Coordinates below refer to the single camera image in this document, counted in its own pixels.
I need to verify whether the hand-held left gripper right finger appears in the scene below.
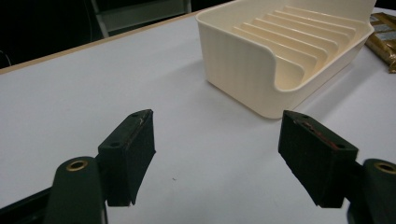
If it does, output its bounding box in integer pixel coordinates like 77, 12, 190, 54
277, 109, 396, 224

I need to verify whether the gold snack packet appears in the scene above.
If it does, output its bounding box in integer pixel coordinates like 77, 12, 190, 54
364, 12, 396, 75

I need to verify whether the cream plastic slotted rack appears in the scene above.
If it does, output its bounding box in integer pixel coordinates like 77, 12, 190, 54
195, 0, 377, 120

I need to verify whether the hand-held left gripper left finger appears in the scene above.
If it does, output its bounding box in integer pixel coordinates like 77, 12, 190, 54
43, 108, 157, 224

